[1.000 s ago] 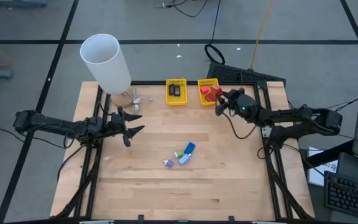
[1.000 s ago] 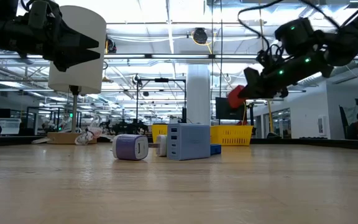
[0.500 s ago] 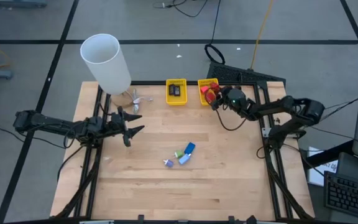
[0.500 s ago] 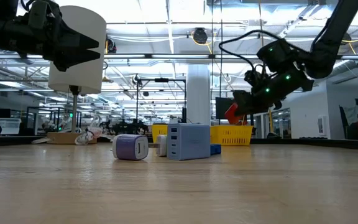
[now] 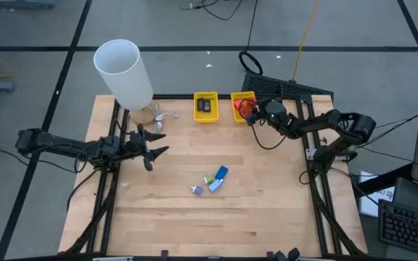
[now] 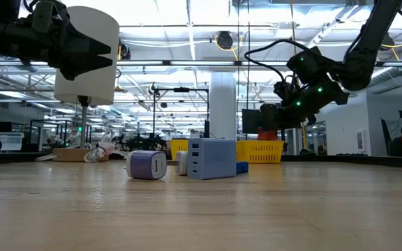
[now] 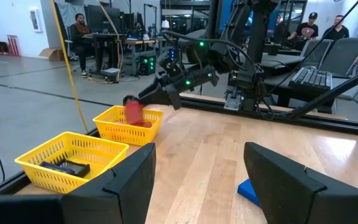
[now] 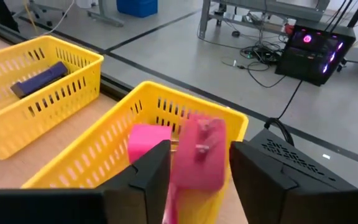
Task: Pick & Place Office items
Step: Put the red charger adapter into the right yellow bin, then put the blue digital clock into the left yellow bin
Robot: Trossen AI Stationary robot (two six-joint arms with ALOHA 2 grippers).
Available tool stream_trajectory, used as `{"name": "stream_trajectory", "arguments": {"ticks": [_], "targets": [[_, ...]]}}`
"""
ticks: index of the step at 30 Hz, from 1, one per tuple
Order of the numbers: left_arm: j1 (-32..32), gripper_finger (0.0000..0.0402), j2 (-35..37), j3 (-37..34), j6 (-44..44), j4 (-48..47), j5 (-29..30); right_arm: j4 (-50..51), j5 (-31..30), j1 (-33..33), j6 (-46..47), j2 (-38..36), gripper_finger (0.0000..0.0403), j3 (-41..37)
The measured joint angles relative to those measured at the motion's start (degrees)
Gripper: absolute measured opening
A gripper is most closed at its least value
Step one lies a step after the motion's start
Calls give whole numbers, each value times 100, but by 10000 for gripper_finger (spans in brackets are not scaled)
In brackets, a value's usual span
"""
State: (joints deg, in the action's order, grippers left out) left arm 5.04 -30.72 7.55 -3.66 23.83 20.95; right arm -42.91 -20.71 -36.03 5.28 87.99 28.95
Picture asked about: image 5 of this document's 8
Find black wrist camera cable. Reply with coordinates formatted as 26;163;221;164
250;124;290;151

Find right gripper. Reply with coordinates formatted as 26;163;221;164
238;97;269;126

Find thin black floor cable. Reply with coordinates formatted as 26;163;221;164
179;0;245;21

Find white paper sheet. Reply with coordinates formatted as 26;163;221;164
358;170;396;218

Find black computer keyboard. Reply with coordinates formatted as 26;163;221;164
377;198;418;259

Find black mesh panel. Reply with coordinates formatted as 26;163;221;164
240;71;335;102

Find light blue multiport charger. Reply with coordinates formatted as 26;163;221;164
208;178;224;193

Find blue wall charger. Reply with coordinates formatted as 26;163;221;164
214;165;229;181

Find black looped floor cable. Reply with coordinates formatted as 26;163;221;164
238;0;264;76

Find clear bundled lamp cable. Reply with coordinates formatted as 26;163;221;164
152;104;179;133

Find black desk edge bar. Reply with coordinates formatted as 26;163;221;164
353;162;413;199

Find yellow plastic basket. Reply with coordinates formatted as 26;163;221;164
193;91;220;123
230;91;258;124

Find yellow floor cable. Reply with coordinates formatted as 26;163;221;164
292;0;321;81

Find white cylindrical tube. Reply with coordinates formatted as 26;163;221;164
93;38;158;128

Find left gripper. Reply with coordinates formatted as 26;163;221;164
125;123;171;173

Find red square wall charger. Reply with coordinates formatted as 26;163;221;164
240;102;257;119

